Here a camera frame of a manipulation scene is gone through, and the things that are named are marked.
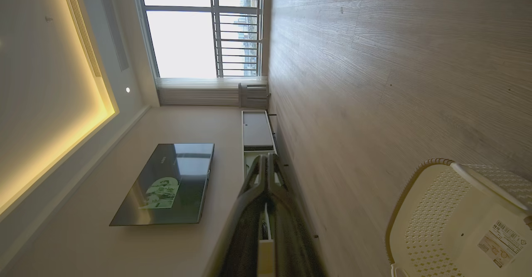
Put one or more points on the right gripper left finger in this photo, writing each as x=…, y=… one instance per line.
x=243, y=227

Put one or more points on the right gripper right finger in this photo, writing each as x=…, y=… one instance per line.
x=291, y=235

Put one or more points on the white plastic laundry basket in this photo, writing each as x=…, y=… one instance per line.
x=449, y=227

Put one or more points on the flat screen television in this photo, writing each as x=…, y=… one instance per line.
x=170, y=185

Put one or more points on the white television cabinet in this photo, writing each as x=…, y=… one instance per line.
x=257, y=131

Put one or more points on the white slatted radiator cover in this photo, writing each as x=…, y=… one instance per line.
x=254, y=96

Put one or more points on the white curtain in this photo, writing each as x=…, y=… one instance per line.
x=199, y=92

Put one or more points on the large window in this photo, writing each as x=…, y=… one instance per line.
x=183, y=40

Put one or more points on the metal window railing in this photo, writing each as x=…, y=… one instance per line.
x=239, y=27

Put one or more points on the paper label sticker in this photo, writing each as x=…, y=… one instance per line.
x=503, y=243

